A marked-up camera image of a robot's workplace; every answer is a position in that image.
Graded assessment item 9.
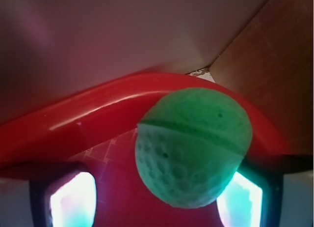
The brown cardboard panel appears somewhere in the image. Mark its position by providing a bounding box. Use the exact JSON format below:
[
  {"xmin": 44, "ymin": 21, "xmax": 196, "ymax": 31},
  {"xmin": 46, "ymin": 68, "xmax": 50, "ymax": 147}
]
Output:
[{"xmin": 209, "ymin": 0, "xmax": 314, "ymax": 155}]

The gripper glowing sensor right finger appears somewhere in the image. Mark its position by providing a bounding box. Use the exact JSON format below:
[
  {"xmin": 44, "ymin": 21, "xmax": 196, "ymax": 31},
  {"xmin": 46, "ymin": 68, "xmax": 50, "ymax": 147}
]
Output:
[{"xmin": 216, "ymin": 155, "xmax": 314, "ymax": 227}]

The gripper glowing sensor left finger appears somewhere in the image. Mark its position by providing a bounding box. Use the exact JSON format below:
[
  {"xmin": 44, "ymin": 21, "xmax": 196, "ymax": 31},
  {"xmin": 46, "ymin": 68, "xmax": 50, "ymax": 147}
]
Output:
[{"xmin": 0, "ymin": 162, "xmax": 97, "ymax": 227}]

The green dimpled foam ball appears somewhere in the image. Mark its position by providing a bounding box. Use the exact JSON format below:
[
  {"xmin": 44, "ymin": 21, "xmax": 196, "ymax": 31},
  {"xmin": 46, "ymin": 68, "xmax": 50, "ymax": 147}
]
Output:
[{"xmin": 135, "ymin": 88, "xmax": 253, "ymax": 209}]

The orange plastic tray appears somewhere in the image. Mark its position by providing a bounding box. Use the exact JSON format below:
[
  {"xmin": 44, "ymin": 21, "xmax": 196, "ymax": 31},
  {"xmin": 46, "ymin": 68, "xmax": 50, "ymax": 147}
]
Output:
[{"xmin": 0, "ymin": 72, "xmax": 292, "ymax": 227}]

